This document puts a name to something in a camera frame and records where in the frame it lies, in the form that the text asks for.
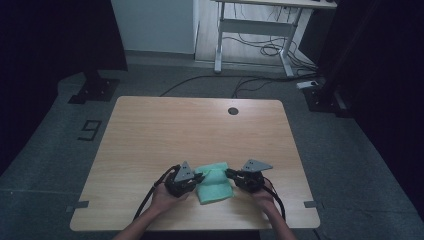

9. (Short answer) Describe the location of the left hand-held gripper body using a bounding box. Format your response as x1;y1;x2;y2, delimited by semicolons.
164;161;198;198

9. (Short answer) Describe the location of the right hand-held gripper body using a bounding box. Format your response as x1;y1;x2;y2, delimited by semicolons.
235;158;274;194

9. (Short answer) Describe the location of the green towel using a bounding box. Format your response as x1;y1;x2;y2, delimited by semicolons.
194;161;235;206

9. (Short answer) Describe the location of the person's left hand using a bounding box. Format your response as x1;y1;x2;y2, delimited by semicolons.
150;182;190;215

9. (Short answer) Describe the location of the person's right hand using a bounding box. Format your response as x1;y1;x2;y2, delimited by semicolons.
251;179;279;215

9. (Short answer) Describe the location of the person's dark clothing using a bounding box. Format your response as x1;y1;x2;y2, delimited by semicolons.
139;230;262;240

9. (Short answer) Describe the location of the grey tape piece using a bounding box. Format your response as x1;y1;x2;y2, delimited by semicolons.
303;200;325;210
65;200;90;214

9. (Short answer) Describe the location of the black stand base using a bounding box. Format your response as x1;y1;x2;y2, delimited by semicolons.
68;69;121;105
302;78;352;118

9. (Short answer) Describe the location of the white power strip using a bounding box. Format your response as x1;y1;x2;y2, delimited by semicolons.
295;80;320;91

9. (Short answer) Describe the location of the white cabinet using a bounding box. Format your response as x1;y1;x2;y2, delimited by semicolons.
110;0;200;55

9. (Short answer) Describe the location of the dark curtain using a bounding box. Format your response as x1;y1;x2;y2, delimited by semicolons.
314;0;424;221
0;0;128;176

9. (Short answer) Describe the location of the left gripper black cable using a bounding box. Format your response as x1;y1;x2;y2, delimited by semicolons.
132;164;181;222

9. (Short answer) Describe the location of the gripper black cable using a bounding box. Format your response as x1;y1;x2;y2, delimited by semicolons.
132;164;181;222
261;184;287;222

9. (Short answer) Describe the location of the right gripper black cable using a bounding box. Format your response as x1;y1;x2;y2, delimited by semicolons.
261;184;287;222

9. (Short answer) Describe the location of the short black floor cable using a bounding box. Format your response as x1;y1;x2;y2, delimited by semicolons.
231;77;275;100

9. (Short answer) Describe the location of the long black floor cable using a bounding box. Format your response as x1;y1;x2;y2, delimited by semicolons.
158;74;318;98

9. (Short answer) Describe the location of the tangle of black cables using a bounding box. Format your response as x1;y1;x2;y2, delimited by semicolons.
222;4;318;74

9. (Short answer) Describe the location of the white desk frame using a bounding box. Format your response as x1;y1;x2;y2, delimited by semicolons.
213;0;338;79

